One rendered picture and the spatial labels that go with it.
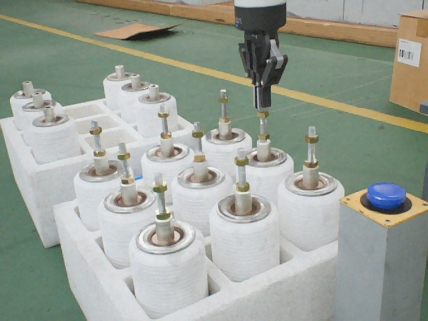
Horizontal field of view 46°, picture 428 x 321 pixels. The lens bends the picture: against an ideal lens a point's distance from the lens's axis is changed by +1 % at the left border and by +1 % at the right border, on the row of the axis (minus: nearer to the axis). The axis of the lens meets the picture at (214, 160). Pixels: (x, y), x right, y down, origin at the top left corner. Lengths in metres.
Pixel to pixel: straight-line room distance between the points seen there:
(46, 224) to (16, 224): 0.16
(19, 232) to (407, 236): 0.89
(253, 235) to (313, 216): 0.11
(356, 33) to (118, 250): 2.26
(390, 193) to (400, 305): 0.13
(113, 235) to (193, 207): 0.12
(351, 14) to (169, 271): 2.44
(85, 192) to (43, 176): 0.27
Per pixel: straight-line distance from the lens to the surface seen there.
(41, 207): 1.11
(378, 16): 2.82
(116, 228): 0.72
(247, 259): 0.68
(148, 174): 0.86
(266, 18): 0.73
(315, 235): 0.74
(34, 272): 1.09
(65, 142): 1.10
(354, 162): 1.42
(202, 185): 0.75
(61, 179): 1.09
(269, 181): 0.80
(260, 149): 0.82
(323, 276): 0.74
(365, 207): 0.57
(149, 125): 1.16
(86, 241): 0.80
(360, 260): 0.60
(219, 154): 0.89
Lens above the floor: 0.60
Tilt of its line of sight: 25 degrees down
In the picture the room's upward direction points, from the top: 4 degrees counter-clockwise
